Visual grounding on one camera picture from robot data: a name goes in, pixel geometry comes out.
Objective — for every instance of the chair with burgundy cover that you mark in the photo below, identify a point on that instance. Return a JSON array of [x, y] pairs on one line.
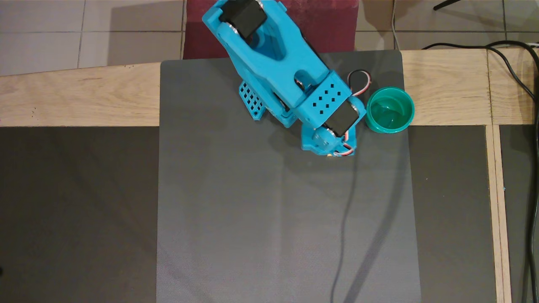
[[202, 42]]

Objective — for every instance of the black tripod leg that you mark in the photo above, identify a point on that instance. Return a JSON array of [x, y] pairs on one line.
[[446, 5]]

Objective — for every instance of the grey table mat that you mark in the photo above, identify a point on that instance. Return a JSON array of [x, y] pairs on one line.
[[252, 252]]

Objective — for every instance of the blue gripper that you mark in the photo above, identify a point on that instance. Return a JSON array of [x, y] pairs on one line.
[[281, 120]]

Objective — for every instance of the green plastic cup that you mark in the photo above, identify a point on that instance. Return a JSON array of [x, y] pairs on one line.
[[389, 111]]

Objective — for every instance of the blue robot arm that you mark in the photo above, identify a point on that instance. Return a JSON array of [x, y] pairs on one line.
[[273, 46]]

